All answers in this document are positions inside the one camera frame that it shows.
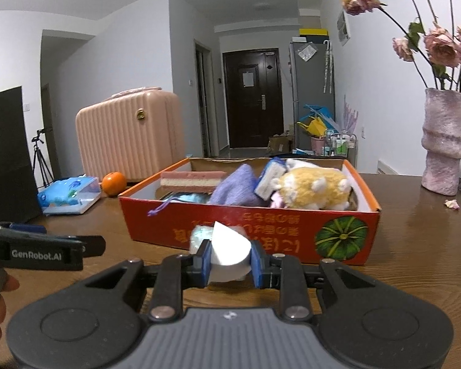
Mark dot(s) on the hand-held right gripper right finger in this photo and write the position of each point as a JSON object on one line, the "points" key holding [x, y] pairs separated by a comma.
{"points": [[256, 263]]}

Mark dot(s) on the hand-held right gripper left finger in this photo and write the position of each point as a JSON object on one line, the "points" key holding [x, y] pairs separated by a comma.
{"points": [[205, 261]]}

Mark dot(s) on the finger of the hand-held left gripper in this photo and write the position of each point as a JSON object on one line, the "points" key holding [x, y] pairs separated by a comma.
{"points": [[94, 246], [27, 228]]}

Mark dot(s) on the iridescent plastic bag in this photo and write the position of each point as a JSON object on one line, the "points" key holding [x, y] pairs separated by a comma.
{"points": [[230, 246]]}

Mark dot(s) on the orange cardboard box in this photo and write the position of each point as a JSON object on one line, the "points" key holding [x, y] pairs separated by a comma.
{"points": [[299, 238]]}

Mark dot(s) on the light blue plush toy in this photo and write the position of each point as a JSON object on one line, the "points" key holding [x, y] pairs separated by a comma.
{"points": [[194, 198]]}

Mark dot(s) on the pink layered sponge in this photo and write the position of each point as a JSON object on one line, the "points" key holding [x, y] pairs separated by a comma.
{"points": [[192, 180]]}

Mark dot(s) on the blue and white carton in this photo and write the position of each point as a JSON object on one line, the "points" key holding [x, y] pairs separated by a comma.
{"points": [[267, 178]]}

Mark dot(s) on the yellow and white plush toy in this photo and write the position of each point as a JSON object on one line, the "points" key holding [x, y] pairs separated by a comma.
{"points": [[311, 188]]}

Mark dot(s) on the blue tissue pack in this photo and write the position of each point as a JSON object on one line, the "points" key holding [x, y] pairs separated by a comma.
{"points": [[65, 196]]}

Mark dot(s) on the black tripod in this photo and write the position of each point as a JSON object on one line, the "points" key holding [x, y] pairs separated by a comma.
{"points": [[42, 165]]}

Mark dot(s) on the orange fruit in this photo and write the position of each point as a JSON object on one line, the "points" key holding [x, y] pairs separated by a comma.
{"points": [[113, 183]]}

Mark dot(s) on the black paper bag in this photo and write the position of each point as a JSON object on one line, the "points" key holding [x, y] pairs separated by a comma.
{"points": [[7, 153]]}

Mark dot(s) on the pink ribbed suitcase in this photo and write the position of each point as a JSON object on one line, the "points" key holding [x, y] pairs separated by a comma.
{"points": [[130, 138]]}

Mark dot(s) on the brown floor carton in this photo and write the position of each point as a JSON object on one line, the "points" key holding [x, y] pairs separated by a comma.
{"points": [[279, 144]]}

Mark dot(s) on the pink bucket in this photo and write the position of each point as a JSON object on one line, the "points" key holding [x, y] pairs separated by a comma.
{"points": [[317, 144]]}

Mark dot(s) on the cart with bottles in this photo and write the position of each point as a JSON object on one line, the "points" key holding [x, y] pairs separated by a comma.
{"points": [[340, 146]]}

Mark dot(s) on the dark brown door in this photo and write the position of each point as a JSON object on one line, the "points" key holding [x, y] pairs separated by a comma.
{"points": [[253, 115]]}

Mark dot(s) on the grey side door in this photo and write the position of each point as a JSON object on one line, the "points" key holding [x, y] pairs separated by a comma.
{"points": [[203, 100]]}

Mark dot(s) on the blue folding rack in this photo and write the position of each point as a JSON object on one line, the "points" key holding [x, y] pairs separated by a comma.
{"points": [[320, 111]]}

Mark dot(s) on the grey refrigerator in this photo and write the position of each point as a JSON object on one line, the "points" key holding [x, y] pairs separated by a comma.
{"points": [[311, 92]]}

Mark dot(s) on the fallen rose petal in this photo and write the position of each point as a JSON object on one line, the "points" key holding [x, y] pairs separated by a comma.
{"points": [[452, 204]]}

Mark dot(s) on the folded white umbrella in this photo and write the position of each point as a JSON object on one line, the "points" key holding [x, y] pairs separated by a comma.
{"points": [[327, 65]]}

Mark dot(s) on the clear plastic sleeve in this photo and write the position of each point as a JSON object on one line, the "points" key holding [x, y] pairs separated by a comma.
{"points": [[307, 52]]}

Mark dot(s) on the pink textured vase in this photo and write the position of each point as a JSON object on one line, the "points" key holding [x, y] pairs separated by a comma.
{"points": [[443, 142]]}

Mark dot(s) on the yellow box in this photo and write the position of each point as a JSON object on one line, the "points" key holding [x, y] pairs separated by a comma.
{"points": [[313, 32]]}

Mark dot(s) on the bunch of dried pink roses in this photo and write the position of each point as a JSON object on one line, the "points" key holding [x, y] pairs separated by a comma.
{"points": [[441, 48]]}

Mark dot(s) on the purple wall decal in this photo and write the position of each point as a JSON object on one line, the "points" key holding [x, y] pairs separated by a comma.
{"points": [[349, 117]]}

